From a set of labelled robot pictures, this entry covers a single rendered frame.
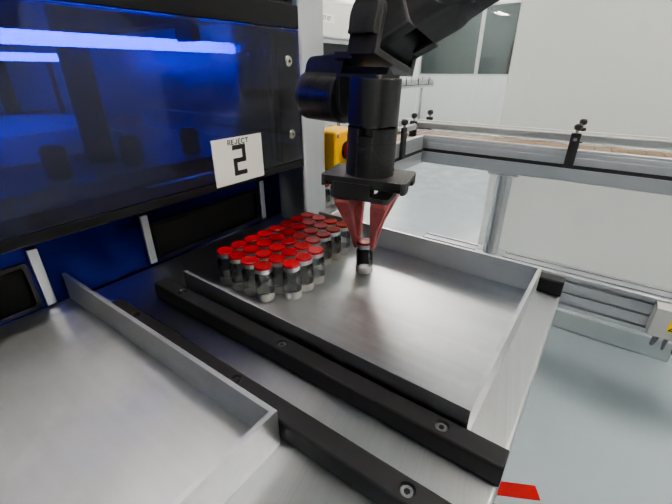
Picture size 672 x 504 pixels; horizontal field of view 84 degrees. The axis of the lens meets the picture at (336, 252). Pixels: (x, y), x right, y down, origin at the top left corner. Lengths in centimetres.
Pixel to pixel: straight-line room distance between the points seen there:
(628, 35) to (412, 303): 154
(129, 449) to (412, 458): 20
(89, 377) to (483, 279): 45
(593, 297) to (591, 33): 98
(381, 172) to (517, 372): 24
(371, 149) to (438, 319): 20
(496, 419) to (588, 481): 120
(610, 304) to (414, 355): 109
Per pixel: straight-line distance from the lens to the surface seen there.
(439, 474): 31
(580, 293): 140
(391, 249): 57
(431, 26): 43
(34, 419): 40
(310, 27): 64
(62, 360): 45
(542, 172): 127
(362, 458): 28
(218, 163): 51
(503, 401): 36
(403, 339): 40
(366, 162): 43
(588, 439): 166
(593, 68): 185
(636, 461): 168
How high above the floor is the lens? 113
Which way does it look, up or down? 26 degrees down
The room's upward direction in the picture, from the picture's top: straight up
